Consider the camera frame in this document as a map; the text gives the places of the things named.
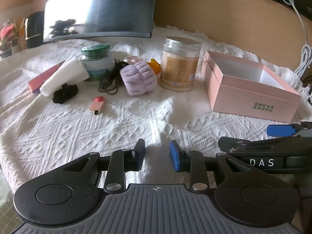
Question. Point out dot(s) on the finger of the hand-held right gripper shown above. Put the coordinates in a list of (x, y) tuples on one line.
[(256, 146), (280, 130)]

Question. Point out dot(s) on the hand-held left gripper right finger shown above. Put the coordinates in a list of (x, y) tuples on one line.
[(174, 155)]

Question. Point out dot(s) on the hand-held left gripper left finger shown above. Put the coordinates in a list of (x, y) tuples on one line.
[(139, 156)]

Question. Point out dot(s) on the pink cardboard box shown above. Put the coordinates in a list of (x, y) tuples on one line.
[(243, 95)]

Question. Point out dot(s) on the purple fluffy headband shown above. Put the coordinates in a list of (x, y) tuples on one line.
[(137, 78)]

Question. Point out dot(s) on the white cloth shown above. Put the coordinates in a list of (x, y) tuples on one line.
[(63, 75)]

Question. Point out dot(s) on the white textured cloth cover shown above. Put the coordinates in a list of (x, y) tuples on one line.
[(97, 126)]

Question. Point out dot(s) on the pink hair clip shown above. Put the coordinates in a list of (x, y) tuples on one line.
[(96, 104)]

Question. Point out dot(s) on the clear plastic jar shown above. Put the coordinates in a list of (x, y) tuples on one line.
[(179, 65)]

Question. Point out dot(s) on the orange hair clip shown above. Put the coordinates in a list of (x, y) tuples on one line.
[(156, 66)]

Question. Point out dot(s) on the black scrunchie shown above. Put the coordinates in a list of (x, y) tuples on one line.
[(64, 93)]

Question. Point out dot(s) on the green lid jar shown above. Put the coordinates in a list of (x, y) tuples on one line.
[(97, 61)]

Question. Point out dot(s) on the pink flat pouch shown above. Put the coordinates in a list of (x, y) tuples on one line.
[(41, 78)]

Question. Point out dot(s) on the black computer monitor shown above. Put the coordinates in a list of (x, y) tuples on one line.
[(109, 9)]

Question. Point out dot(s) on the black glossy container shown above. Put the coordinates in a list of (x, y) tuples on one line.
[(34, 29)]

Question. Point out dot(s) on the potted pink flowers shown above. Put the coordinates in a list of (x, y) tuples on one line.
[(7, 34)]

